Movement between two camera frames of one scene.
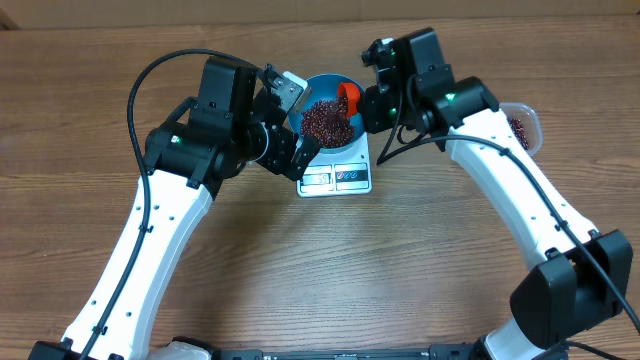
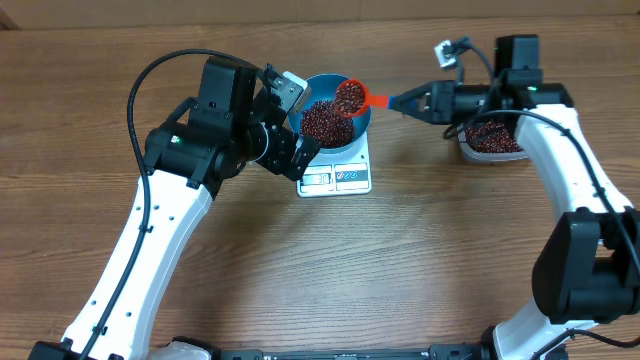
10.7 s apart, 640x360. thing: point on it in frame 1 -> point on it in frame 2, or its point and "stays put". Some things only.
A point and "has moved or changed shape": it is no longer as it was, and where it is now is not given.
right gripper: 373,107 -> 432,101
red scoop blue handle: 351,92 has moved or changed shape
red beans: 328,124 stays put
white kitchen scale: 346,172 stays put
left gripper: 280,132 stays put
